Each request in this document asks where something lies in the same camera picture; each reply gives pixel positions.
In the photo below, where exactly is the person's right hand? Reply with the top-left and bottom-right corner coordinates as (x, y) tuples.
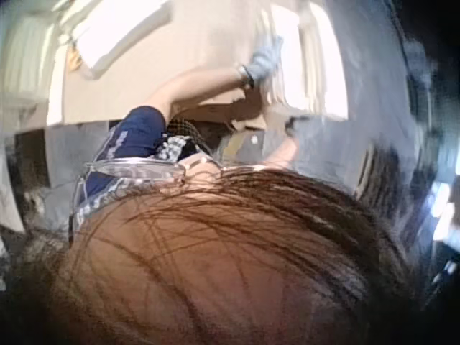
(295, 115), (328, 149)

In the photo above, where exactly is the person's left hand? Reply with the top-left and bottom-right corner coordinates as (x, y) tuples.
(247, 34), (285, 84)

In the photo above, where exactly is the black wrist band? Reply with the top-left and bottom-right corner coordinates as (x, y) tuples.
(236, 63), (256, 91)

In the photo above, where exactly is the white paper sheet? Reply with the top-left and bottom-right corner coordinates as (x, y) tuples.
(75, 9), (174, 79)

